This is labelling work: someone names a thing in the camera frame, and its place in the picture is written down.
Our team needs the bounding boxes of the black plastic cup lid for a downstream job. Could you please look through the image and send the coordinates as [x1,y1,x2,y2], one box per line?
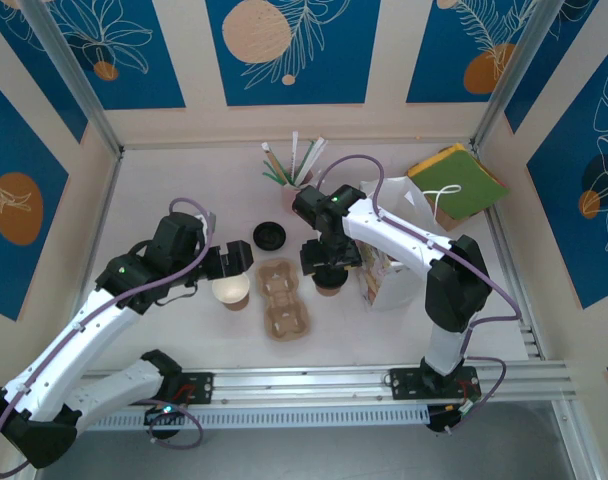
[252,219,288,251]
[311,267,350,290]

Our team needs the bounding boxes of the cardboard cup carrier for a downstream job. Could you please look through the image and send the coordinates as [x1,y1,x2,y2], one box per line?
[255,258,315,344]

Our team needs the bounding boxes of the white paper takeout bag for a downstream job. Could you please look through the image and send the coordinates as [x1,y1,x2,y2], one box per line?
[357,175,464,314]

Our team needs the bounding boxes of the kraft paper wrapped straw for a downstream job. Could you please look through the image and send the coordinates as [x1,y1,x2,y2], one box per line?
[261,141,289,187]

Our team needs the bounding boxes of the brown cardboard napkin base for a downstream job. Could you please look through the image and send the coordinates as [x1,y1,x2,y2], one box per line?
[431,202,485,233]

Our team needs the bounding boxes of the pink paper napkin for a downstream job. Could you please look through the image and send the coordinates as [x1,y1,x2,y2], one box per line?
[476,158,511,191]

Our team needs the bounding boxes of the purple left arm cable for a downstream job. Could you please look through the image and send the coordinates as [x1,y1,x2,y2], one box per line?
[0,197,220,476]

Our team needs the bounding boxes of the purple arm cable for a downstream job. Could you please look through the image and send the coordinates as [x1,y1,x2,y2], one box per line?
[0,197,220,476]
[313,153,524,436]

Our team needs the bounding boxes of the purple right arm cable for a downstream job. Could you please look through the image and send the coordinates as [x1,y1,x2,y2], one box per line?
[313,153,524,436]

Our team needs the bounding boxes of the aluminium side rail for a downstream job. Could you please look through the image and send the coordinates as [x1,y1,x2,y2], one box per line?
[56,149,123,374]
[476,149,545,361]

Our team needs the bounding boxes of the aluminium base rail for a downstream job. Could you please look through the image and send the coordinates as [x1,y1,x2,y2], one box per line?
[26,360,580,410]

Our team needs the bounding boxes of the white slotted cable duct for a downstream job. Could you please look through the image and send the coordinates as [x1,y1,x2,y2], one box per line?
[47,405,431,432]

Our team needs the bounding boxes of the aluminium frame post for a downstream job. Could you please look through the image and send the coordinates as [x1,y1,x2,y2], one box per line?
[469,0,560,154]
[18,0,124,157]

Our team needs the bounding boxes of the aluminium frame leg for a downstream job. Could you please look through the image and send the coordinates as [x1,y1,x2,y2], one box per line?
[552,399,599,480]

